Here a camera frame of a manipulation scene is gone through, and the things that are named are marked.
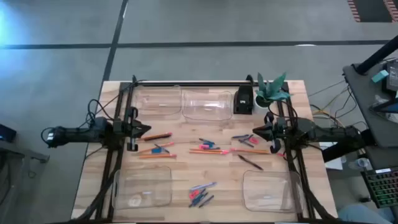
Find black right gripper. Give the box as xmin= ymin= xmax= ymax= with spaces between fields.
xmin=252 ymin=111 xmax=284 ymax=155

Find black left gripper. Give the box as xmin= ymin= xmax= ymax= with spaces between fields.
xmin=123 ymin=106 xmax=152 ymax=152

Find orange pencil pink eraser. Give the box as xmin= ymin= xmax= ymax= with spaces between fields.
xmin=189 ymin=148 xmax=230 ymax=153
xmin=188 ymin=151 xmax=230 ymax=156
xmin=140 ymin=132 xmax=173 ymax=141
xmin=229 ymin=148 xmax=271 ymax=155
xmin=137 ymin=142 xmax=175 ymax=154
xmin=138 ymin=153 xmax=178 ymax=160

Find blue pens cluster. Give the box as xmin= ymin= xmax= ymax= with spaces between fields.
xmin=188 ymin=188 xmax=206 ymax=208

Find clear plastic bin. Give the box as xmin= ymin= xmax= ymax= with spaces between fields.
xmin=111 ymin=164 xmax=174 ymax=211
xmin=132 ymin=85 xmax=183 ymax=121
xmin=242 ymin=169 xmax=305 ymax=214
xmin=181 ymin=90 xmax=234 ymax=123

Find black box device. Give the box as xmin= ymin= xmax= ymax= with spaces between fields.
xmin=233 ymin=84 xmax=254 ymax=115

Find green potted plant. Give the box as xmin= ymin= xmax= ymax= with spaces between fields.
xmin=254 ymin=72 xmax=294 ymax=110

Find white paper sheet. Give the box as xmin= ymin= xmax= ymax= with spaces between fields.
xmin=320 ymin=141 xmax=345 ymax=171

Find grey pen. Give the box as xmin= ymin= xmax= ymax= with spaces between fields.
xmin=190 ymin=182 xmax=218 ymax=192

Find black desk beam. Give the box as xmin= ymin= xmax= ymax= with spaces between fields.
xmin=322 ymin=128 xmax=379 ymax=163

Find clear plastic bottle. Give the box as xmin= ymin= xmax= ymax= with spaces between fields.
xmin=348 ymin=157 xmax=370 ymax=170

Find grey side desk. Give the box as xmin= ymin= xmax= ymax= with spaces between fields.
xmin=343 ymin=60 xmax=398 ymax=147

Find dark metal cart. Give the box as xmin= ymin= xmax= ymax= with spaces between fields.
xmin=0 ymin=139 xmax=50 ymax=224

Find tablet with blue screen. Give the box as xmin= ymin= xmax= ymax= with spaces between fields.
xmin=369 ymin=98 xmax=398 ymax=114

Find teal box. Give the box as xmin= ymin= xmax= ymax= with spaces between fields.
xmin=371 ymin=69 xmax=390 ymax=84

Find person's leg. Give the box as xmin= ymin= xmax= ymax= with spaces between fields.
xmin=338 ymin=203 xmax=396 ymax=224

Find backlit black keyboard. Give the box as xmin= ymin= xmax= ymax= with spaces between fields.
xmin=360 ymin=167 xmax=398 ymax=209

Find small black box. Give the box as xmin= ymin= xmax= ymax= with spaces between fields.
xmin=0 ymin=123 xmax=17 ymax=143

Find black pole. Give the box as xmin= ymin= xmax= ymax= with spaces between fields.
xmin=355 ymin=34 xmax=398 ymax=75

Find black desk device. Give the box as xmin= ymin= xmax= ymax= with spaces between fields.
xmin=381 ymin=58 xmax=398 ymax=94

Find dark mat striped edges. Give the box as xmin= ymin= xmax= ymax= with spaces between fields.
xmin=347 ymin=0 xmax=398 ymax=23

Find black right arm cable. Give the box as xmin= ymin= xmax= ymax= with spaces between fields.
xmin=266 ymin=100 xmax=299 ymax=123

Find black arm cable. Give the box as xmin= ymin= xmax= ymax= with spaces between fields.
xmin=266 ymin=100 xmax=299 ymax=123
xmin=86 ymin=74 xmax=139 ymax=127

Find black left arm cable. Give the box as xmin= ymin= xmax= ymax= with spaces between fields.
xmin=86 ymin=74 xmax=139 ymax=127

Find black aluminium frame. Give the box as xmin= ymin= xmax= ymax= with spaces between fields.
xmin=73 ymin=74 xmax=340 ymax=224

